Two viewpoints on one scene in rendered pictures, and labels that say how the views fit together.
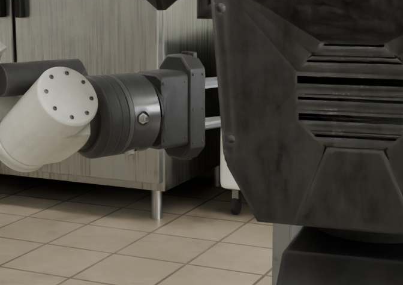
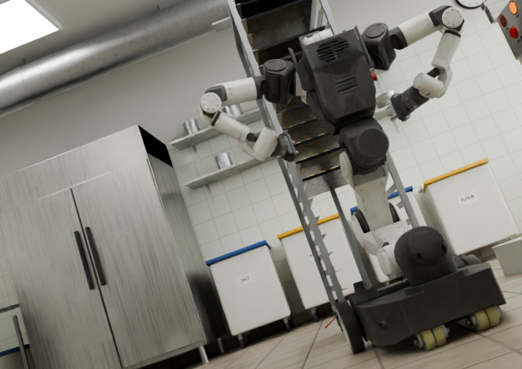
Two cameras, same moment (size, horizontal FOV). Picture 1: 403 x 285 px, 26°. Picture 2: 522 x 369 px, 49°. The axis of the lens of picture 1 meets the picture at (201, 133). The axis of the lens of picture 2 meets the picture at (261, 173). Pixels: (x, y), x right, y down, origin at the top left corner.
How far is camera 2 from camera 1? 165 cm
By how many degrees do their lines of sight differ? 30
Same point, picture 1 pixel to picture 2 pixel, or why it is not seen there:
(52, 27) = (122, 283)
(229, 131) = (325, 100)
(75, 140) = (274, 144)
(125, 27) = (162, 268)
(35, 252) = not seen: outside the picture
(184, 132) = (291, 150)
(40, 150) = (267, 148)
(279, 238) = (311, 218)
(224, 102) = (321, 95)
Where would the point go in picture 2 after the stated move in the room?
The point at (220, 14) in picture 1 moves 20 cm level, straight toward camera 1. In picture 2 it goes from (316, 77) to (336, 50)
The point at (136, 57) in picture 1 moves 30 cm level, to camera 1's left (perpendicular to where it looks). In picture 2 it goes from (172, 280) to (135, 292)
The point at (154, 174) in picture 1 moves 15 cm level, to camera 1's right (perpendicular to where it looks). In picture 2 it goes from (200, 335) to (217, 328)
